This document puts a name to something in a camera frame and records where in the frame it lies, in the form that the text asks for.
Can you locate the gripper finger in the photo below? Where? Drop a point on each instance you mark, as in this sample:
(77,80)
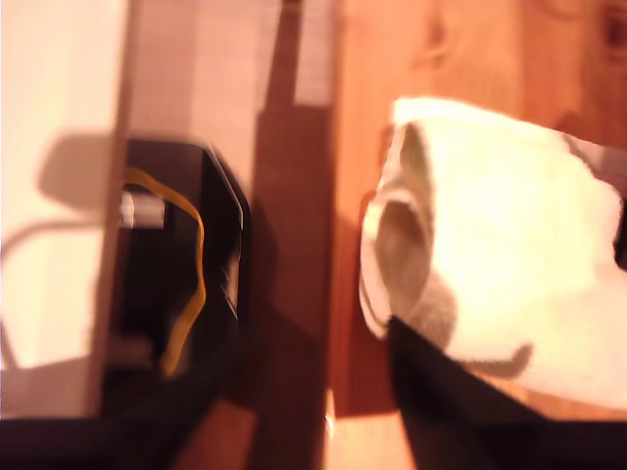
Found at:
(441,391)
(181,396)

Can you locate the black electronics box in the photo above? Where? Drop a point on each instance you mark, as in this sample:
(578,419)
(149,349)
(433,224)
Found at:
(220,235)

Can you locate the cream terry tea towel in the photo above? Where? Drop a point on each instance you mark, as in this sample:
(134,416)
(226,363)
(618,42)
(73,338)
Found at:
(514,245)

